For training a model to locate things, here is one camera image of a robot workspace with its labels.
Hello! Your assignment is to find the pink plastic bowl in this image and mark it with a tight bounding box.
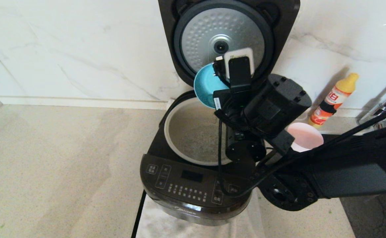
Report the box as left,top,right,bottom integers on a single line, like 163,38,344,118
287,122,324,153

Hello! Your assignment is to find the teal plastic bowl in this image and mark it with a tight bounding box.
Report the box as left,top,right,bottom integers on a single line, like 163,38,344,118
193,63,230,109

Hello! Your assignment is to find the white raw rice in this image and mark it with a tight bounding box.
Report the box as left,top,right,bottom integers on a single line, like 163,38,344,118
183,131,228,161

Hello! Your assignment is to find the black rice cooker lid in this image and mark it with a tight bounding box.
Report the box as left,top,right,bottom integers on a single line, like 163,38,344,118
157,0,301,90

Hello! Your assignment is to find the grey inner pot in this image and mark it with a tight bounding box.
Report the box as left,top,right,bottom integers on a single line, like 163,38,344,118
164,98,233,166

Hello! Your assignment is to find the black rice cooker base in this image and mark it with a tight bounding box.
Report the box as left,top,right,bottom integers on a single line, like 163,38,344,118
139,91,261,226

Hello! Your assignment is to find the yellow capped detergent bottle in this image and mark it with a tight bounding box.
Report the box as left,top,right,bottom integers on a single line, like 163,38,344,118
308,73,360,129

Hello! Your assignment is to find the chrome faucet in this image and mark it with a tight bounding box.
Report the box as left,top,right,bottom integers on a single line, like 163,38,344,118
358,84,386,130

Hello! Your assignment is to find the white translucent mat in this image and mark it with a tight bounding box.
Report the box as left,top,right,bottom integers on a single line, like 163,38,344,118
136,192,266,238

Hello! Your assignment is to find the black strip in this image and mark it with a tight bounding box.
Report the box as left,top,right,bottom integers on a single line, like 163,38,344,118
131,189,147,238

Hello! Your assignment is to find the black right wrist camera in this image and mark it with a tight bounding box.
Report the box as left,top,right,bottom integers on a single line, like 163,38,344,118
212,47,255,94

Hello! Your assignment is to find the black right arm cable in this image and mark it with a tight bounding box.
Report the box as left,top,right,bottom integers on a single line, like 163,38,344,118
217,102,386,199

